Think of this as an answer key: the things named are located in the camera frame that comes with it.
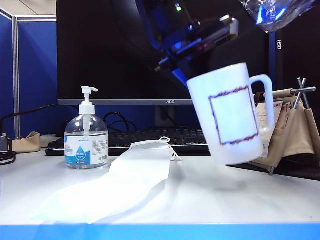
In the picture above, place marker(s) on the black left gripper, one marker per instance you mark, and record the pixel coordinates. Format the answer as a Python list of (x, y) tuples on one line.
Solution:
[(180, 35)]

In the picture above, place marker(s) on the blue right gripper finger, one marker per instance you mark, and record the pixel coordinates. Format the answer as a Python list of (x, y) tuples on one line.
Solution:
[(260, 13), (280, 13)]

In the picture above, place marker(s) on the transparent faceted plastic cup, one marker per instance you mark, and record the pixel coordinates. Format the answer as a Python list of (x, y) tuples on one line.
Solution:
[(300, 10)]

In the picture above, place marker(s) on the white ceramic mug brown frame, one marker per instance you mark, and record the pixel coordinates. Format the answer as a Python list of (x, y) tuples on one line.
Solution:
[(232, 117)]

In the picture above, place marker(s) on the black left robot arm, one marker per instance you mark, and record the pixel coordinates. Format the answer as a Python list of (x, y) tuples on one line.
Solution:
[(132, 22)]

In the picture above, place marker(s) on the grey monitor stand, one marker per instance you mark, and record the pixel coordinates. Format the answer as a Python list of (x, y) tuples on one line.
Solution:
[(161, 117)]

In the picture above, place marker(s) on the black keyboard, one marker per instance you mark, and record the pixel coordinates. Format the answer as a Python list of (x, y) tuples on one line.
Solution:
[(150, 137)]

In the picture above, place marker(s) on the black AOC computer monitor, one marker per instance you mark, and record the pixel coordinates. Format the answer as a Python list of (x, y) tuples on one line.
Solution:
[(100, 50)]

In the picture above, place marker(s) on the beige calendar card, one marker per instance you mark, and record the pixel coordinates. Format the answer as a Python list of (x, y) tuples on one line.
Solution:
[(277, 110)]

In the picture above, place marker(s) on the white face mask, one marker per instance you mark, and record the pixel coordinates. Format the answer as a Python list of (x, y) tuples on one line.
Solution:
[(135, 175)]

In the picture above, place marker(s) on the beige fabric desk organizer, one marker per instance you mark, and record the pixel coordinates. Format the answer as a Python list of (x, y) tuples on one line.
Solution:
[(297, 130)]

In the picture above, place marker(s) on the clear hand sanitizer pump bottle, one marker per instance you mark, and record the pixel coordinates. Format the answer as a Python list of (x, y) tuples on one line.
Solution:
[(86, 140)]

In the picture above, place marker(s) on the beige fabric pouch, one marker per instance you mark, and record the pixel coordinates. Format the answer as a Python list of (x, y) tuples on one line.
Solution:
[(27, 143)]

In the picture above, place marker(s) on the small grey box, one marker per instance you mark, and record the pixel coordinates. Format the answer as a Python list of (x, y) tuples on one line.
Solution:
[(5, 144)]

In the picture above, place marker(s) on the grey partition post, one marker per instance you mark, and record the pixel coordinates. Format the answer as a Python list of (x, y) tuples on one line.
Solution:
[(16, 62)]

